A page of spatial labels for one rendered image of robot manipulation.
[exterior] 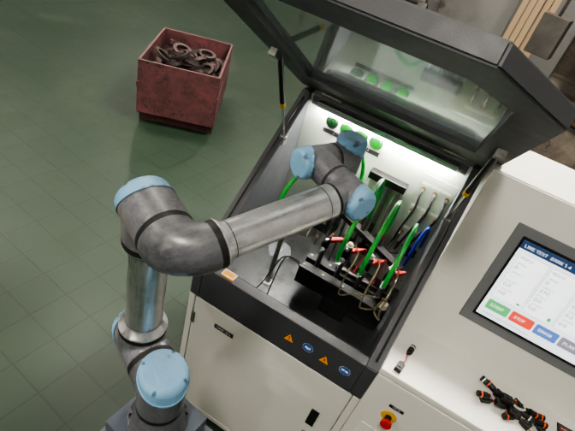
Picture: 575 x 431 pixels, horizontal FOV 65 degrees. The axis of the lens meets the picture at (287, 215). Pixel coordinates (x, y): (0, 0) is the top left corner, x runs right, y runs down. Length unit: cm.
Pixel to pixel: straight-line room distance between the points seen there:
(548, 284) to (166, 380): 108
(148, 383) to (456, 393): 91
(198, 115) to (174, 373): 315
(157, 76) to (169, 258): 325
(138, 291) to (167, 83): 309
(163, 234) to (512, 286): 107
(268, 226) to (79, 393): 170
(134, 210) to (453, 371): 111
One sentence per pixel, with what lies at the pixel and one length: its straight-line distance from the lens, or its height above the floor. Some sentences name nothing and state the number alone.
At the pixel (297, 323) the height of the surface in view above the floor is 95.
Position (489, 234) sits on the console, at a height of 138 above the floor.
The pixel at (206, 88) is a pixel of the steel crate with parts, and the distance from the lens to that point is 393.
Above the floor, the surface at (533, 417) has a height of 101.
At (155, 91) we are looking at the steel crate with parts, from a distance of 404.
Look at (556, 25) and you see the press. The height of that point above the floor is 155.
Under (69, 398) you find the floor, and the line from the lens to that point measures 239.
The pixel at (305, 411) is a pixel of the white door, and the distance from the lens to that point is 180.
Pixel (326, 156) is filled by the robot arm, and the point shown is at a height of 159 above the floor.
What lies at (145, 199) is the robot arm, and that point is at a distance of 87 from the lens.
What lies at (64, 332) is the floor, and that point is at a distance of 259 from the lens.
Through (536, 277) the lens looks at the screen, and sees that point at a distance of 151.
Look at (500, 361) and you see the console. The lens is 164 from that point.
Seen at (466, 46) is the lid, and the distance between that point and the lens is 71.
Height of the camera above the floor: 208
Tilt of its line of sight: 37 degrees down
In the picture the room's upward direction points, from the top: 18 degrees clockwise
